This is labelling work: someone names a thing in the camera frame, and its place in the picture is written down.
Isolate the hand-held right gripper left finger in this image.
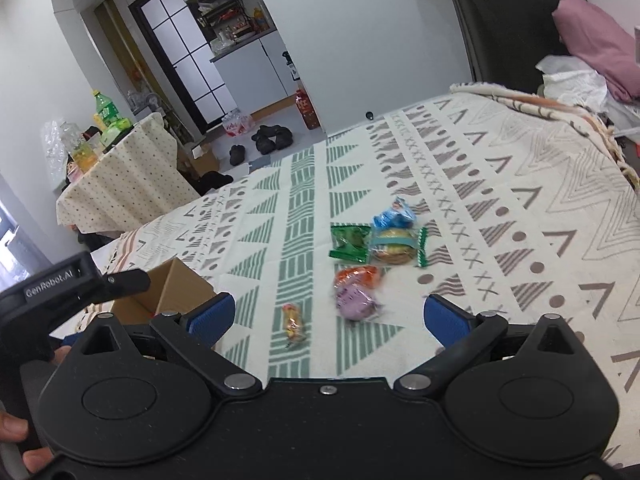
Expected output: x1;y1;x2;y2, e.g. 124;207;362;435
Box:
74;292;263;397

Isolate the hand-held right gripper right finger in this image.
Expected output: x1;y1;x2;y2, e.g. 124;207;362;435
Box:
394;294;583;401

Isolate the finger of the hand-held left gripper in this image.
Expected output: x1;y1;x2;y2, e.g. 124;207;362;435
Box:
82;268;152;308

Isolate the brown cardboard box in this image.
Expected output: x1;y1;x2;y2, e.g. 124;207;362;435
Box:
102;257;218;351

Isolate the small red yellow snack packet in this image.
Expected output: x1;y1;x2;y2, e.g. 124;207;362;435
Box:
281;302;308;345

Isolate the round cake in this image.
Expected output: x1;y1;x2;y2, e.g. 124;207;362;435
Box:
367;226;430;267

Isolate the purple snack packet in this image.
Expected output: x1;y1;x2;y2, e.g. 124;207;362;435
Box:
335;285;386;322

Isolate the orange snack packet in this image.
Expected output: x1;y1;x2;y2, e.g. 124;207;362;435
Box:
334;265;383;293

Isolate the blue snack packet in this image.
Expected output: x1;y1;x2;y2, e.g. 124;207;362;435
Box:
372;196;417;231

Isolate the dark green square snack packet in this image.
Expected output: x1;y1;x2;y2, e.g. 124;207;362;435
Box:
329;223;373;263

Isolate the person's left hand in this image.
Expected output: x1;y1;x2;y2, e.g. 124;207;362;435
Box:
0;410;53;470

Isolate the window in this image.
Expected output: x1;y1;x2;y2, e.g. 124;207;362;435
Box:
0;200;26;291

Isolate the round table with dotted cloth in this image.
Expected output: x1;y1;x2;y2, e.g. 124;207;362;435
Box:
56;112;198;233

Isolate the black bag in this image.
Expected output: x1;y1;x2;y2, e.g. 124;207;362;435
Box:
192;171;235;196

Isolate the orange drink bottle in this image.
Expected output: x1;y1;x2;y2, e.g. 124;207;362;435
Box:
60;120;98;171

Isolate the clear plastic bag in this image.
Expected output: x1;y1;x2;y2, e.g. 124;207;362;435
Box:
41;119;76;181

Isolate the small cardboard box on floor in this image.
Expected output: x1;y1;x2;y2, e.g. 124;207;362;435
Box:
190;142;221;173

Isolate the green tissue pack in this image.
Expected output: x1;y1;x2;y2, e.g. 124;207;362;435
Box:
100;117;133;148

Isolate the green soda bottle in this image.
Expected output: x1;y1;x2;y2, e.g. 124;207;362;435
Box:
91;89;132;131

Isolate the white table fan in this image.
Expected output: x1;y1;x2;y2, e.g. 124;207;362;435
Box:
131;91;163;113

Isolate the pile of black shoes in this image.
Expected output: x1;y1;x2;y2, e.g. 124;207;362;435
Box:
251;124;295;155

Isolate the pink plastic bag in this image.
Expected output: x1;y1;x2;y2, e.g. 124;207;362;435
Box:
221;108;255;137

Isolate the red bottle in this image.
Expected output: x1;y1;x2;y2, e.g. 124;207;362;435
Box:
295;89;321;132

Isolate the dark-framed sliding door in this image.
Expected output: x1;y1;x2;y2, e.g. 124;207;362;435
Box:
129;0;236;136

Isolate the white kitchen cabinet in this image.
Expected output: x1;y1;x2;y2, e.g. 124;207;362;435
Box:
210;30;301;113

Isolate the spray bottle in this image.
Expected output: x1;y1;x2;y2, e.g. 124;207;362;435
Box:
281;50;301;83

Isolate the white plastic bag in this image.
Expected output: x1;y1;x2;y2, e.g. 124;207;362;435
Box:
536;55;623;111

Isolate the cluttered kitchen shelf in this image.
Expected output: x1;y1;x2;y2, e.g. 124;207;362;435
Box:
187;0;278;53

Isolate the black headboard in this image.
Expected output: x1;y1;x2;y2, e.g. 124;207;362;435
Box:
440;0;588;91

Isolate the pink pillow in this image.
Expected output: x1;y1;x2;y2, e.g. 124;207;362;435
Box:
552;0;640;103

